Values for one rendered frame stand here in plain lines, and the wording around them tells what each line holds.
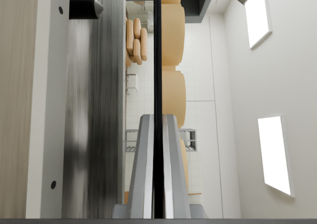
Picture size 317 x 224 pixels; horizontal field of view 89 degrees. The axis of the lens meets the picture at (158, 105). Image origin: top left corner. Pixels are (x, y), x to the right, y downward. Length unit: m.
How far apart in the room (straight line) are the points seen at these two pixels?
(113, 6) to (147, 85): 4.13
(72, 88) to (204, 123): 4.36
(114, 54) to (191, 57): 4.56
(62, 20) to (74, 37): 0.16
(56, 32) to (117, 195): 0.39
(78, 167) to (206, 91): 4.50
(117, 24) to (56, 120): 0.38
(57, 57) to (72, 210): 0.27
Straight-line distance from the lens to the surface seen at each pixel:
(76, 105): 0.34
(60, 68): 0.19
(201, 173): 4.67
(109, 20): 0.52
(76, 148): 0.35
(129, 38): 4.03
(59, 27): 0.20
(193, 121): 4.51
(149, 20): 5.05
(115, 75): 0.46
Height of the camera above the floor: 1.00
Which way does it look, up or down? level
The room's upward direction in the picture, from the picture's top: 89 degrees clockwise
